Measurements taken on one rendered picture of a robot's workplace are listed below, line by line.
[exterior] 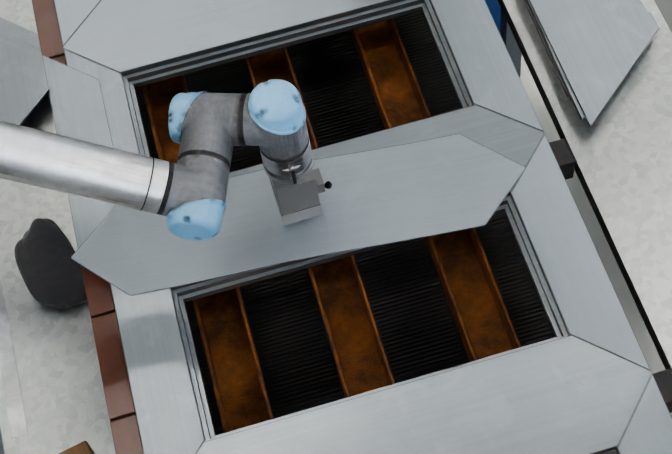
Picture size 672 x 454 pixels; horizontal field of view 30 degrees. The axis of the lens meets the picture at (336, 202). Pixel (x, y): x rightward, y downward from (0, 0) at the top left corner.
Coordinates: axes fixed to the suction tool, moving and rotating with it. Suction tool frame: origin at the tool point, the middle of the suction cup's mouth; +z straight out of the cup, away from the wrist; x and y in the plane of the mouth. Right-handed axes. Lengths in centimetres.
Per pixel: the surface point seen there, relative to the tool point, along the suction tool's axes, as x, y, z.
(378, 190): -13.3, -0.4, -0.8
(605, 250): -69, 19, 84
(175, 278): 21.6, -5.4, -0.5
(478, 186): -28.7, -4.7, -0.5
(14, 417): 54, -12, 17
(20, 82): 42, 53, 13
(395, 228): -13.7, -8.0, -0.7
